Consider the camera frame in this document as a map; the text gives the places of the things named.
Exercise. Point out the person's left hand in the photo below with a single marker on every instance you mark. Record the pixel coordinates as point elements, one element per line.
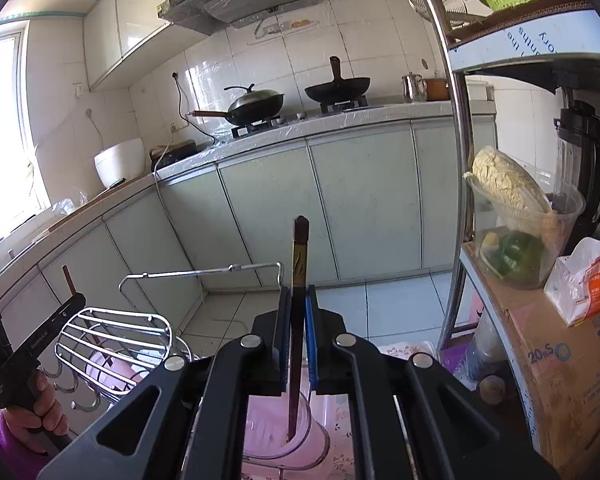
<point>46,413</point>

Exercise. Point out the floral bear tablecloth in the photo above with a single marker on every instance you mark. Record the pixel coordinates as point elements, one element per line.
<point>391,407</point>

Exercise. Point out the cardboard box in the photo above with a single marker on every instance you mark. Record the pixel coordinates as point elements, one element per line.
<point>556,367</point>

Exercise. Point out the clear container with vegetables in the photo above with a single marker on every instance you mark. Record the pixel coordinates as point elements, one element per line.
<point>522,222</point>

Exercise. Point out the white rice cooker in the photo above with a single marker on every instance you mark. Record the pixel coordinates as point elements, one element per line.
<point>125,161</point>

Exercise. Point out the dark chopstick gold band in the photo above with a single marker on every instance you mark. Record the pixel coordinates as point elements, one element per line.
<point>300,242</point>

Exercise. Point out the pink plastic cup near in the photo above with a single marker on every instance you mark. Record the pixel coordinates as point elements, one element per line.
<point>269,452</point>

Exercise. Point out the gas stove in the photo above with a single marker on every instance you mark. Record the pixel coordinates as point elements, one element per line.
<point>283,120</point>

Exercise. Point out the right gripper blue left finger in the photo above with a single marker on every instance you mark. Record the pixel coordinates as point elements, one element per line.
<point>282,337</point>

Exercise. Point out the white orange paper bag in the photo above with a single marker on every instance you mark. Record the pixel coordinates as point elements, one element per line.
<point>573,286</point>

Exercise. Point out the black induction cooker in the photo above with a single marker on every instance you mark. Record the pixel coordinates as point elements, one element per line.
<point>161,155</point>

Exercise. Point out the steel kettle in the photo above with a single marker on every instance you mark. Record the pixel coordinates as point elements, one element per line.
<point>414,88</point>

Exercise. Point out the black blender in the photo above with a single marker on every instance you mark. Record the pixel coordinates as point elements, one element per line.
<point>578,162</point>

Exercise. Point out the black wok with lid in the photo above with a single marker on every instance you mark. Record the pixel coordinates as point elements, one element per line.
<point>253,106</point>

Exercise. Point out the black frying pan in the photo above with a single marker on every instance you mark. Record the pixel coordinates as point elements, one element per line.
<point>339,89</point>

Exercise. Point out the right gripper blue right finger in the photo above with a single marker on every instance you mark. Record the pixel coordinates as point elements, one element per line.
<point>312,319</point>

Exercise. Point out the chrome wire utensil rack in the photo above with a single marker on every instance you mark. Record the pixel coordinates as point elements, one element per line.
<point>145,339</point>

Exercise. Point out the pink plastic cup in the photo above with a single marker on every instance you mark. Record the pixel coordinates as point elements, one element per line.
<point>269,452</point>
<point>113,373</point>

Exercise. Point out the pink plastic cup far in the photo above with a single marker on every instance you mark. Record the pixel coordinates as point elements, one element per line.
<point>113,373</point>

